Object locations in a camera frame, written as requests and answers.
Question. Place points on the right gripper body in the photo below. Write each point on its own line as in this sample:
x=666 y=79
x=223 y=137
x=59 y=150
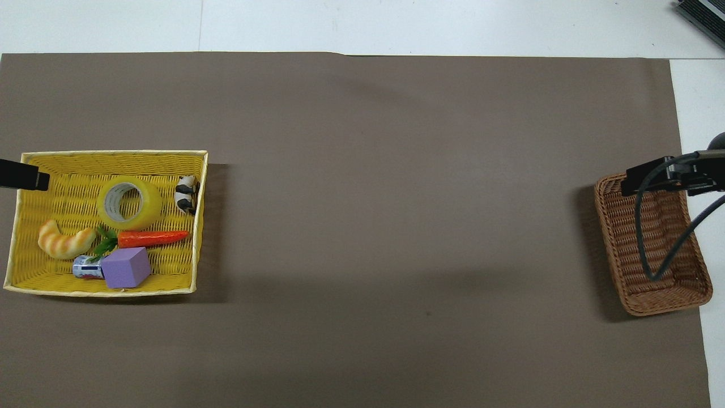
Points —
x=718 y=141

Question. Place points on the brown wicker basket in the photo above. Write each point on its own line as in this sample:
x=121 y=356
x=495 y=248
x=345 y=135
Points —
x=668 y=238

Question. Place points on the yellow tape roll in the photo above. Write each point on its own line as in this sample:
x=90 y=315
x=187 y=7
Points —
x=150 y=206

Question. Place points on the yellow woven basket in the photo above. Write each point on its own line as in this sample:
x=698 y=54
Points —
x=54 y=275

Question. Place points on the black stand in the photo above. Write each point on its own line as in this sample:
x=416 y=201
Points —
x=705 y=12

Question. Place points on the black and white cow figurine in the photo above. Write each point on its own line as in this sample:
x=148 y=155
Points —
x=184 y=198

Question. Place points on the orange toy carrot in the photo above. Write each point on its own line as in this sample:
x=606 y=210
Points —
x=150 y=238

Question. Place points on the purple foam cube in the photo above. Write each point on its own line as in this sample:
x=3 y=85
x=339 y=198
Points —
x=126 y=268

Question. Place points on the small silver blue can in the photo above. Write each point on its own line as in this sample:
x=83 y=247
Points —
x=85 y=268

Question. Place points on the toy croissant bread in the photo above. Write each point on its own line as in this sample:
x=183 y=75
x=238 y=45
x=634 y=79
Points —
x=63 y=245

